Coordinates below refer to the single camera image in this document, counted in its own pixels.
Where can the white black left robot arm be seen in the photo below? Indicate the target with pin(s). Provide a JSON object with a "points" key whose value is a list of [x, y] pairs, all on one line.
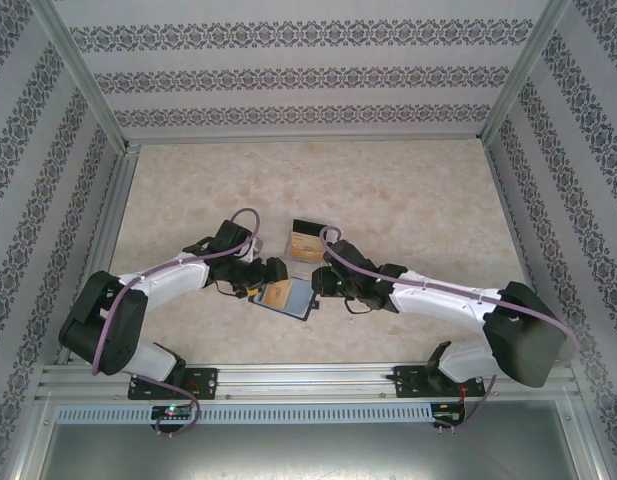
{"points": [[168, 280]]}

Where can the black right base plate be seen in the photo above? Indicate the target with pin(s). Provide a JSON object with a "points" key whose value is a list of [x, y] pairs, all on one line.
{"points": [[413, 382]]}

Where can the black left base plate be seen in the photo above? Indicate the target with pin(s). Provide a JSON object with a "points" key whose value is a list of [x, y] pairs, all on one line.
{"points": [[203, 382]]}

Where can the aluminium frame post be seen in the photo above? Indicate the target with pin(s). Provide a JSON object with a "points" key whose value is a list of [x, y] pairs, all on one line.
{"points": [[30, 440], [90, 85], [520, 75], [588, 440]]}

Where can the left controller board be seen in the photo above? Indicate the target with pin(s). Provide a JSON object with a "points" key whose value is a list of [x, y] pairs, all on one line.
{"points": [[173, 412]]}

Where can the right controller board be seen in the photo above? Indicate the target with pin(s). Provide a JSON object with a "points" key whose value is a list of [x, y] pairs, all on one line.
{"points": [[448, 412]]}

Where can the controller board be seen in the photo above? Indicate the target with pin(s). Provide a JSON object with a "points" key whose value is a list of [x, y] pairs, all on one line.
{"points": [[173, 412], [448, 412]]}

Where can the aluminium back frame bar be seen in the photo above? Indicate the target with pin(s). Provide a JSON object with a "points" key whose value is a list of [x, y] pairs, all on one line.
{"points": [[308, 140]]}

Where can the grey metal sheet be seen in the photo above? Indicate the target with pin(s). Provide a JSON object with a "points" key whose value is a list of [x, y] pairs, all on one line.
{"points": [[308, 455]]}

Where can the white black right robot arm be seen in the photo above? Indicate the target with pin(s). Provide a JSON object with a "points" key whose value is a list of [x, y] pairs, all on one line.
{"points": [[438, 300]]}

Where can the navy blue card holder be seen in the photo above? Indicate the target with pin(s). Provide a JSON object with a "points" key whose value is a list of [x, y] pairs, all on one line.
{"points": [[300, 297]]}

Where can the aluminium front rail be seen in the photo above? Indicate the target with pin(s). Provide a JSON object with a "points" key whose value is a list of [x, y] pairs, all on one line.
{"points": [[308, 382]]}

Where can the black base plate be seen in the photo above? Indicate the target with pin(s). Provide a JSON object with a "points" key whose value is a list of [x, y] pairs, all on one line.
{"points": [[203, 382], [413, 382]]}

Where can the aluminium side floor rail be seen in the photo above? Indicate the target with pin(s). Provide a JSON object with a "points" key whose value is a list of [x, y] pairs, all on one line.
{"points": [[494, 156], [115, 200]]}

